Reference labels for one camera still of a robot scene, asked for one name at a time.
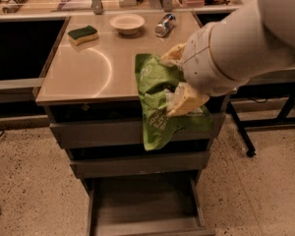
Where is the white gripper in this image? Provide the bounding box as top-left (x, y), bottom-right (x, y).
top-left (160, 23), bottom-right (248, 117)

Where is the green rice chip bag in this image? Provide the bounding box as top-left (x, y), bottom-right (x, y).
top-left (135, 54), bottom-right (213, 150)

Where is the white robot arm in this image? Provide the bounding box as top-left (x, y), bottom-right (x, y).
top-left (161, 0), bottom-right (295, 117)

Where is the top grey drawer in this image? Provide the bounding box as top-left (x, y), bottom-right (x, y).
top-left (49, 112), bottom-right (226, 149)

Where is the grey drawer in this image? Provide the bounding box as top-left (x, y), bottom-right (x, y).
top-left (86, 172), bottom-right (216, 236)
top-left (49, 112), bottom-right (226, 149)
top-left (71, 150), bottom-right (210, 179)

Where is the grey drawer cabinet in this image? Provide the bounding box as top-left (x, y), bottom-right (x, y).
top-left (35, 11), bottom-right (238, 236)

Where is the middle grey drawer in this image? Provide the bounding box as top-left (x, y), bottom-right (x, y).
top-left (71, 150), bottom-right (210, 179)

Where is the bottom grey drawer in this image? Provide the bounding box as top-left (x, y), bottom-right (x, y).
top-left (86, 172), bottom-right (216, 236)

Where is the silver drink can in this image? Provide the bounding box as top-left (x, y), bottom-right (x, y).
top-left (154, 13), bottom-right (176, 37)

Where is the white paper bowl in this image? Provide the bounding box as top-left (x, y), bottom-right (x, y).
top-left (110, 14), bottom-right (145, 35)

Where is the green yellow sponge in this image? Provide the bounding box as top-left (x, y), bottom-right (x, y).
top-left (68, 26), bottom-right (98, 45)

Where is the black table leg frame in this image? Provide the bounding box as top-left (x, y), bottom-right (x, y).
top-left (226, 89), bottom-right (295, 157)

